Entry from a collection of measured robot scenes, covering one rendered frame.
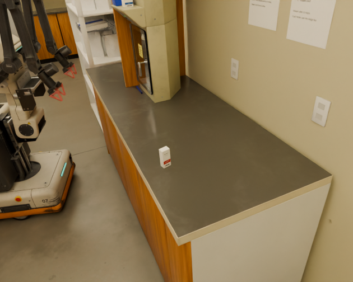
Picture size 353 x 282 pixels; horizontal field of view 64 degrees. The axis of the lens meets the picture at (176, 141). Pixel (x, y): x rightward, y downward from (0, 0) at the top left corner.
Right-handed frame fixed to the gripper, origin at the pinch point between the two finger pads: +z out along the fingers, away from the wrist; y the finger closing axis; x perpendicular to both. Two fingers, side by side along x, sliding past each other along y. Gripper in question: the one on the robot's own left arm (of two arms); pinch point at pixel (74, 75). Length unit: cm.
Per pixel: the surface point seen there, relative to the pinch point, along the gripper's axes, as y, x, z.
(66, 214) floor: -51, 65, 79
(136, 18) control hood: -57, -71, -16
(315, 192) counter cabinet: -146, -103, 65
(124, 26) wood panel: -21, -58, -12
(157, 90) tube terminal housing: -55, -57, 26
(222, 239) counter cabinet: -159, -63, 50
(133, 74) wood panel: -21, -43, 19
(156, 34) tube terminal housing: -54, -75, -3
